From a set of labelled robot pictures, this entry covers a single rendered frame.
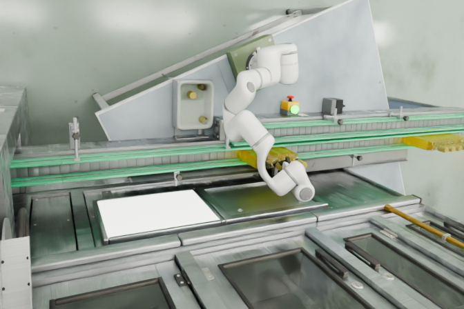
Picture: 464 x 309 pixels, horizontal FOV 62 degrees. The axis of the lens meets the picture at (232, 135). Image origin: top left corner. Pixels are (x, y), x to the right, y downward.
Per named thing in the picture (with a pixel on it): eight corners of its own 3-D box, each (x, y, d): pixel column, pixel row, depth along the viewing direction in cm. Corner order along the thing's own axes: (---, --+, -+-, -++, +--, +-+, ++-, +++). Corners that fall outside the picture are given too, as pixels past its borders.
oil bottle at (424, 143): (400, 142, 235) (442, 155, 211) (402, 133, 234) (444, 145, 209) (407, 141, 238) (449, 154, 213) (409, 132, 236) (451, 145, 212)
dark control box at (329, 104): (321, 111, 221) (330, 114, 213) (322, 97, 219) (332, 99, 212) (332, 111, 224) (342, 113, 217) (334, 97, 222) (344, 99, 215)
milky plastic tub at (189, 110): (172, 125, 185) (177, 130, 178) (172, 78, 180) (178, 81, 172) (206, 124, 193) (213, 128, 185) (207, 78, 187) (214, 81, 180)
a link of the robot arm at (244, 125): (283, 119, 146) (263, 136, 158) (247, 76, 147) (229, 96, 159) (259, 140, 136) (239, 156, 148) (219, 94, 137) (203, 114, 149)
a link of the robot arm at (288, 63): (266, 83, 177) (283, 87, 162) (264, 53, 173) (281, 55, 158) (284, 79, 180) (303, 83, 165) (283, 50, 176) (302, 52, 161)
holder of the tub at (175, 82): (172, 136, 187) (177, 140, 180) (172, 78, 181) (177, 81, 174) (205, 134, 194) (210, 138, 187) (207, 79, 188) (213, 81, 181)
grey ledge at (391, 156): (265, 170, 210) (275, 176, 200) (266, 154, 208) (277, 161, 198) (394, 156, 250) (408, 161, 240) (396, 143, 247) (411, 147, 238)
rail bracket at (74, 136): (68, 149, 165) (70, 165, 145) (65, 110, 161) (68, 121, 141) (80, 147, 167) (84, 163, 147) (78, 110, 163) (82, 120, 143)
